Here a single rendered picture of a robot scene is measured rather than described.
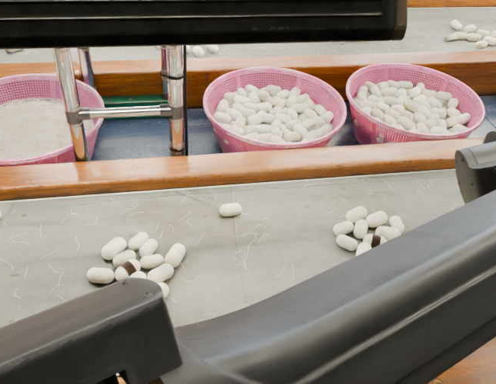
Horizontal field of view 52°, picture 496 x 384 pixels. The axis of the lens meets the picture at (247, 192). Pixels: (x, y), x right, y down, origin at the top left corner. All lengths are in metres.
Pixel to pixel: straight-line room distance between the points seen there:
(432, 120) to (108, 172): 0.61
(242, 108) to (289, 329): 0.81
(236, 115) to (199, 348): 0.80
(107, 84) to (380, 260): 0.89
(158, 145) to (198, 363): 0.85
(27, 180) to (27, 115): 0.24
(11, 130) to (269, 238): 0.49
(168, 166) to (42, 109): 0.31
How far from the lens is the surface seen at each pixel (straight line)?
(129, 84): 1.07
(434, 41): 1.39
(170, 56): 0.74
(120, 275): 0.67
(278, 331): 0.19
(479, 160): 0.44
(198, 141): 1.01
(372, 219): 0.77
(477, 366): 0.65
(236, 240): 0.72
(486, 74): 1.31
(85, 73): 1.03
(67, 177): 0.81
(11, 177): 0.83
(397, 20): 0.58
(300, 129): 0.94
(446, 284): 0.22
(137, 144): 1.00
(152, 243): 0.70
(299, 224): 0.76
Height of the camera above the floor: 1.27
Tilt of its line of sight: 42 degrees down
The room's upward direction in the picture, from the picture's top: 5 degrees clockwise
